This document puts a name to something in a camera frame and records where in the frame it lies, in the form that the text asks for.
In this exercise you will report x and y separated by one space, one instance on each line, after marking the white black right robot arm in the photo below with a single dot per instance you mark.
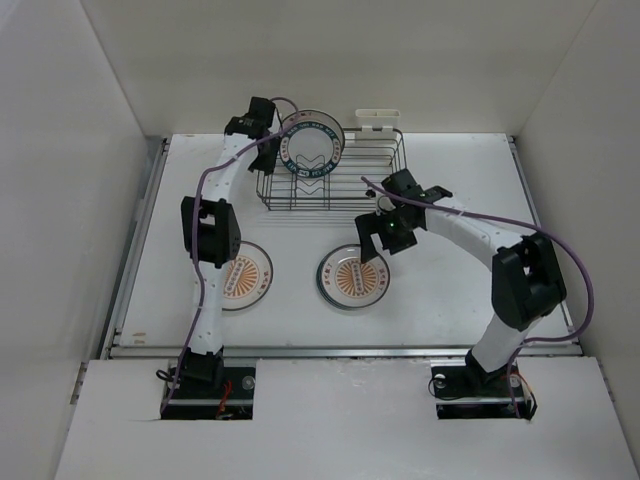
526 280

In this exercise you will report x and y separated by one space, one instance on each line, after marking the orange sunburst plate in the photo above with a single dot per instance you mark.
248 278
347 283

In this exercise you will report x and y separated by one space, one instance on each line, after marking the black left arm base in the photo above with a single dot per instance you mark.
232 400

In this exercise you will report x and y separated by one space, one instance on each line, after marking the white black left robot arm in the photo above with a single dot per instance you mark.
212 237

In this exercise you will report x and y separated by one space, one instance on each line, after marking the white plastic cutlery holder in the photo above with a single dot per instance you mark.
373 120

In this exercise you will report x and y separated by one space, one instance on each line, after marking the grey wire dish rack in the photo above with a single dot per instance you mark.
375 154

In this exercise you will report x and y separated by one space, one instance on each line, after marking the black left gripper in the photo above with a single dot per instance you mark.
265 165

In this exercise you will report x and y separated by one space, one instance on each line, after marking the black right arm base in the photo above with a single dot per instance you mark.
458 397

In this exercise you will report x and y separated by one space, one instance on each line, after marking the aluminium table edge rail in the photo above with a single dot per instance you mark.
438 300

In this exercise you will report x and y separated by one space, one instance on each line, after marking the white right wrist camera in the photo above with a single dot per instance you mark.
384 204

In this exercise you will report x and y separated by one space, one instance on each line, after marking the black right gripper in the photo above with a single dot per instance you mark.
367 225

